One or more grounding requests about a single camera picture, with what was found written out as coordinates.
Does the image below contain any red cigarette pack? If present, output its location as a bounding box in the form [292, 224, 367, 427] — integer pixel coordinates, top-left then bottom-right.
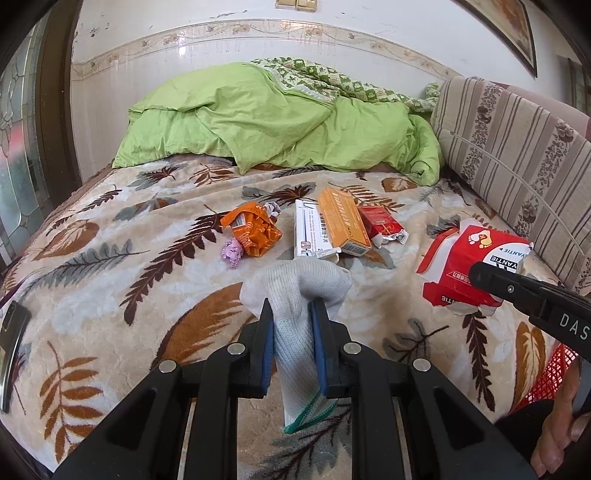
[358, 206, 409, 248]

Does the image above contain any leaf pattern blanket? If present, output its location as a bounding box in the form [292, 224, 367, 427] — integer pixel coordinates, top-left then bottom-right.
[1, 157, 556, 479]

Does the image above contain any person's hand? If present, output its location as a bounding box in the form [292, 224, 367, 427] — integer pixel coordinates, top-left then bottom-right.
[531, 362, 590, 477]

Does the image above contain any orange cardboard box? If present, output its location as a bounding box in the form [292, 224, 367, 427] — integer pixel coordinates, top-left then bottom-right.
[318, 188, 372, 257]

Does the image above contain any beige wall switch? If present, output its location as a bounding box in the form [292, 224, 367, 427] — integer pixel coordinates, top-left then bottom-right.
[274, 0, 318, 12]

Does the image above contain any black smartphone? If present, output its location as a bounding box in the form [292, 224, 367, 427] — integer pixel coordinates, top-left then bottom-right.
[0, 301, 31, 413]

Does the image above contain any striped floral cushion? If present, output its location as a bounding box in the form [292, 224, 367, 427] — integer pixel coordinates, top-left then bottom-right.
[431, 76, 590, 296]

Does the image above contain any orange snack wrapper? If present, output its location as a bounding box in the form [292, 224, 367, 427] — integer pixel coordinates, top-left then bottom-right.
[221, 202, 283, 257]

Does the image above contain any white medicine box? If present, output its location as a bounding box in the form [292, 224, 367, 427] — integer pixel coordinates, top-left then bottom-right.
[294, 199, 342, 263]

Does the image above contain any green quilt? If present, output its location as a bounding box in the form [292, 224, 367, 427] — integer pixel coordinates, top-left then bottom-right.
[113, 57, 443, 186]

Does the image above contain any white sock green trim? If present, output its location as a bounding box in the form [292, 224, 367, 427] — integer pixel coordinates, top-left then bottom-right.
[239, 258, 352, 434]

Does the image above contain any purple plastic bag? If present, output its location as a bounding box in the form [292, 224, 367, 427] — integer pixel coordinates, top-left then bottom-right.
[221, 238, 245, 269]

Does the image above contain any framed picture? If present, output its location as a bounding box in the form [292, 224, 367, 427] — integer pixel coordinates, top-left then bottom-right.
[456, 0, 538, 78]

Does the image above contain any red plastic mesh basket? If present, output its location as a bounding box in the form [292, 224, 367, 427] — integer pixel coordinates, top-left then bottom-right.
[511, 344, 578, 412]

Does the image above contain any red white torn carton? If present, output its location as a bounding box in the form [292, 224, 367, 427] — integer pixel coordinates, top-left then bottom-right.
[417, 219, 533, 316]

